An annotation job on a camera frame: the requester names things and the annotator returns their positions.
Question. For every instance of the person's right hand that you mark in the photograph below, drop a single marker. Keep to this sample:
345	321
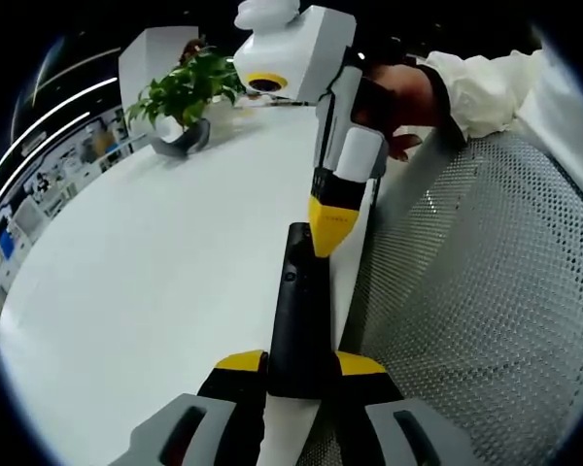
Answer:
408	97

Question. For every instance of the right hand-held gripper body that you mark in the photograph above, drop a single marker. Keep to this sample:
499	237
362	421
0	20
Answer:
291	53

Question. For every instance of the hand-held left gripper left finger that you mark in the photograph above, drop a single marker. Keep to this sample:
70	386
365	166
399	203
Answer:
233	388

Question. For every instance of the dark grey curved object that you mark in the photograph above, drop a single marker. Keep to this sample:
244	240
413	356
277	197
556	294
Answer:
189	141

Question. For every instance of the green leafy plant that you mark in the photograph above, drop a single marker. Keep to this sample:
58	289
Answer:
184	92

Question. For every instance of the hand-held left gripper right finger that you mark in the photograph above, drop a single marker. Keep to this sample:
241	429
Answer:
359	422

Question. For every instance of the black remote control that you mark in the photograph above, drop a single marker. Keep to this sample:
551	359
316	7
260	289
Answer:
301	330

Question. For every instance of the white plant pot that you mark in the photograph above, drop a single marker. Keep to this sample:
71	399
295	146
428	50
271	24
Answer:
170	127

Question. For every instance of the grey mesh chair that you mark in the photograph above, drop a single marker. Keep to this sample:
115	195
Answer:
490	291

